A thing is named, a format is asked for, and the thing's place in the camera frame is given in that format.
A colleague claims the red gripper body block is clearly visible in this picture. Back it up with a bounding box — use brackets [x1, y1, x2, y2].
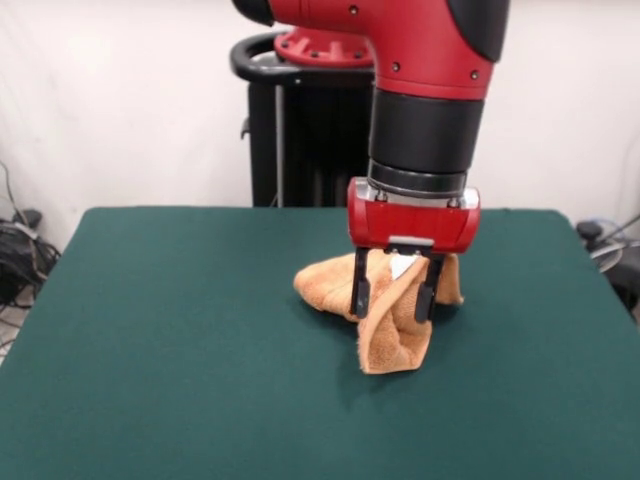
[346, 177, 482, 259]

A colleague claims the grey chair base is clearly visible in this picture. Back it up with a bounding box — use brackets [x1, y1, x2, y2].
[574, 219, 640, 321]

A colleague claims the tan terry towel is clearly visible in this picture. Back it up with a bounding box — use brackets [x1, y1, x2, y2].
[292, 251, 465, 376]

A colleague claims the black cable tangle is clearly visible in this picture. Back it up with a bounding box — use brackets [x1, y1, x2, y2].
[0, 159, 62, 311]

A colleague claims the dark green table cloth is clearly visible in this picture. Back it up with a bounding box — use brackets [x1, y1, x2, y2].
[0, 207, 640, 480]

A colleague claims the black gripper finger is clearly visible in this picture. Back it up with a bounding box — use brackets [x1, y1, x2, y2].
[349, 248, 374, 319]
[413, 254, 445, 324]

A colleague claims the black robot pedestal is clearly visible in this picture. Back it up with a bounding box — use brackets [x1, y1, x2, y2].
[229, 32, 376, 209]

